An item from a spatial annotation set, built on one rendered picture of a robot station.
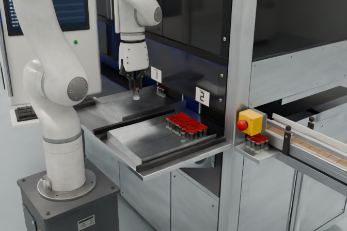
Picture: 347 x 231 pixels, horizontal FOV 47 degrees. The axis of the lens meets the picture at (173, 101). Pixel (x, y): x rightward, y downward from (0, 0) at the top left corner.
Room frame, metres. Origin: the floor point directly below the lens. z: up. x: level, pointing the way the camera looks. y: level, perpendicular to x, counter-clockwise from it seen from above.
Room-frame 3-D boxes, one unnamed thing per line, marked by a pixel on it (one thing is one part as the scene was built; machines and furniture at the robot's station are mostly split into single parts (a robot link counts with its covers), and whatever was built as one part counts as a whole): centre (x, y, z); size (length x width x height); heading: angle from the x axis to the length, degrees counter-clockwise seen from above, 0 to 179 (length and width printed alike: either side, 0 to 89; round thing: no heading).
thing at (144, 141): (1.40, 0.05, 0.90); 0.34 x 0.26 x 0.04; 126
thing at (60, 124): (1.15, 0.37, 1.16); 0.19 x 0.12 x 0.24; 50
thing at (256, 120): (1.34, -0.29, 0.99); 0.08 x 0.07 x 0.07; 126
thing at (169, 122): (1.45, -0.03, 0.90); 0.18 x 0.02 x 0.05; 36
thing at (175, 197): (2.49, -0.03, 0.44); 2.06 x 1.00 x 0.88; 36
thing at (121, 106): (1.74, 0.16, 0.90); 0.34 x 0.26 x 0.04; 126
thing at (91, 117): (1.56, 0.11, 0.87); 0.70 x 0.48 x 0.02; 36
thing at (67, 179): (1.12, 0.35, 0.95); 0.19 x 0.19 x 0.18
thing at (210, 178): (2.22, 0.38, 0.73); 1.98 x 0.01 x 0.25; 36
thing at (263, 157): (1.35, -0.33, 0.87); 0.14 x 0.13 x 0.02; 126
